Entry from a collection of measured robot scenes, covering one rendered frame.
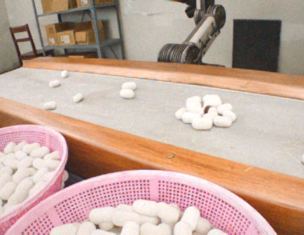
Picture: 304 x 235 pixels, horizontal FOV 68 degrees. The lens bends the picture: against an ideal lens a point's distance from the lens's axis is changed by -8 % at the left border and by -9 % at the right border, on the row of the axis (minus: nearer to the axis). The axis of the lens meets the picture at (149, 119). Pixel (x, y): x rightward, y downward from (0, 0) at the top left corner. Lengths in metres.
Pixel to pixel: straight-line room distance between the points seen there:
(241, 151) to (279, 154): 0.06
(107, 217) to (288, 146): 0.28
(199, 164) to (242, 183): 0.06
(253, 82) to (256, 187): 0.37
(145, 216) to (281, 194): 0.15
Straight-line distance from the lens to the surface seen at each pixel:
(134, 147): 0.35
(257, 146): 0.40
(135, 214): 0.29
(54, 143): 0.45
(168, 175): 0.29
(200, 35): 0.98
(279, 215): 0.29
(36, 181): 0.39
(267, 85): 0.61
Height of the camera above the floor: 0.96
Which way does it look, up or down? 26 degrees down
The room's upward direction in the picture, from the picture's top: 6 degrees counter-clockwise
